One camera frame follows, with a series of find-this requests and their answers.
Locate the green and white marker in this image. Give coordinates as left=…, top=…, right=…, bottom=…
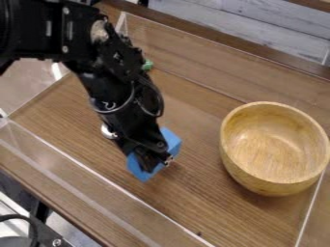
left=142, top=60, right=154, bottom=71

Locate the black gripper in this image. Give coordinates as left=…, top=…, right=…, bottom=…
left=99, top=105, right=170, bottom=173

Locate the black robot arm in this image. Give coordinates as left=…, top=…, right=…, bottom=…
left=0, top=0, right=172, bottom=173

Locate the blue rectangular block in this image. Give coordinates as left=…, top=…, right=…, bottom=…
left=127, top=127, right=182, bottom=182

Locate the clear acrylic tray wall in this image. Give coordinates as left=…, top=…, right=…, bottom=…
left=0, top=7, right=330, bottom=247

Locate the black cable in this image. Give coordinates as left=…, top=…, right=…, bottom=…
left=0, top=213, right=43, bottom=247

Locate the brown wooden bowl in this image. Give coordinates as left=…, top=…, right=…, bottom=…
left=219, top=101, right=330, bottom=197

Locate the black table leg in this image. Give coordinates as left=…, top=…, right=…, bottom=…
left=33, top=201, right=52, bottom=223

